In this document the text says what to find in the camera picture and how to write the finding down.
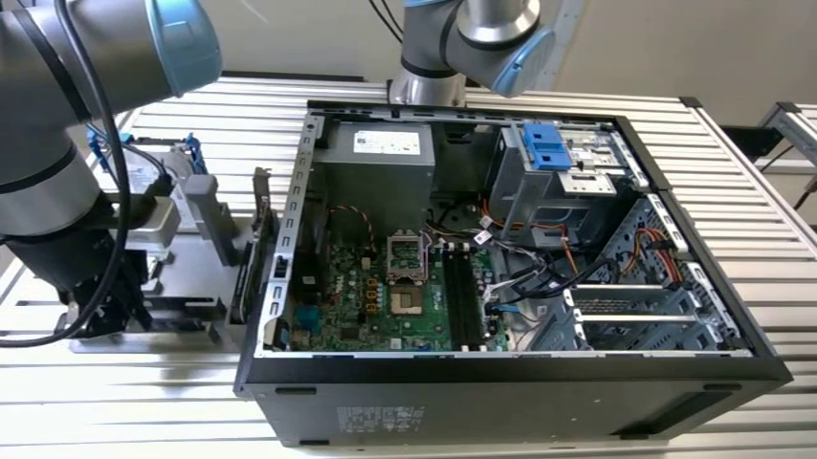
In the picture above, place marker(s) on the blue RAM stick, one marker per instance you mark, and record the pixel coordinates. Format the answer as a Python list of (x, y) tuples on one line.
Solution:
[(182, 330)]

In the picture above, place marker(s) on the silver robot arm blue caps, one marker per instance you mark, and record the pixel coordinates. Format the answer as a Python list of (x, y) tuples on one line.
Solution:
[(97, 48)]

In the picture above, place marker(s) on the grey parts rack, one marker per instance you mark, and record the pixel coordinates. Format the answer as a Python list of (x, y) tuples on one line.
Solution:
[(191, 282)]

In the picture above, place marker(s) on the graphics card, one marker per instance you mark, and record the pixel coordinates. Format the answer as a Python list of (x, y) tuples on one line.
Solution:
[(264, 215)]

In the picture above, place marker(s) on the green motherboard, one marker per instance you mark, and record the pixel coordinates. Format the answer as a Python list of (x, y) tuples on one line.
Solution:
[(345, 315)]

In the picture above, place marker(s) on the grey power supply unit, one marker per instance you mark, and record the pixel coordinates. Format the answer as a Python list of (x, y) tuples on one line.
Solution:
[(377, 191)]

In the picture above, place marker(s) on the CPU socket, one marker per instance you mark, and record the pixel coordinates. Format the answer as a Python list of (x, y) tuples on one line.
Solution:
[(408, 301)]

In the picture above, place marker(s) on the metal drive cage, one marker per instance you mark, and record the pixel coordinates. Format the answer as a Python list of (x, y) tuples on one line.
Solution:
[(531, 196)]

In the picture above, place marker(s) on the black open PC case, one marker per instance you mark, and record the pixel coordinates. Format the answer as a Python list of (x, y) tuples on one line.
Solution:
[(510, 406)]

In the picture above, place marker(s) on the blue drive bay latch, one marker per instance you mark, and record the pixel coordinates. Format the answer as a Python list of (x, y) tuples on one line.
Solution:
[(545, 143)]

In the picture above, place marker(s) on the grey metal disk bay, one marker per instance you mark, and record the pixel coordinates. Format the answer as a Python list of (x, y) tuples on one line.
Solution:
[(639, 306)]

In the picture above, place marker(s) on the metal slat side table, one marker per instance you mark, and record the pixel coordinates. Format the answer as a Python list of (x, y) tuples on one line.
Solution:
[(792, 119)]

